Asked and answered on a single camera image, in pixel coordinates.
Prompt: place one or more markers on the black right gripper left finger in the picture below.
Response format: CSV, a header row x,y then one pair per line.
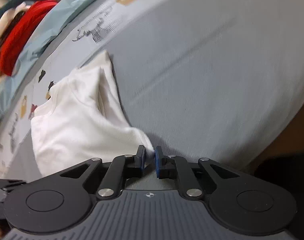
x,y
60,201

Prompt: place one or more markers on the grey patterned bed sheet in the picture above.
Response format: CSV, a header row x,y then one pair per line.
x,y
201,78

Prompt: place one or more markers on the white long-sleeve shirt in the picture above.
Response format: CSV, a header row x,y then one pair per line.
x,y
83,119

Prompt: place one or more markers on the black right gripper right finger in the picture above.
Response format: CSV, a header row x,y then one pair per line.
x,y
234,199

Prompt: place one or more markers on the red blanket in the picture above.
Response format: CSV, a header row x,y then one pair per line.
x,y
22,31

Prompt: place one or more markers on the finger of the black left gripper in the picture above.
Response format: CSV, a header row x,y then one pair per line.
x,y
6,186

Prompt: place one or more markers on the light blue quilt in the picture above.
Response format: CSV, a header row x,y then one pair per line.
x,y
49,28

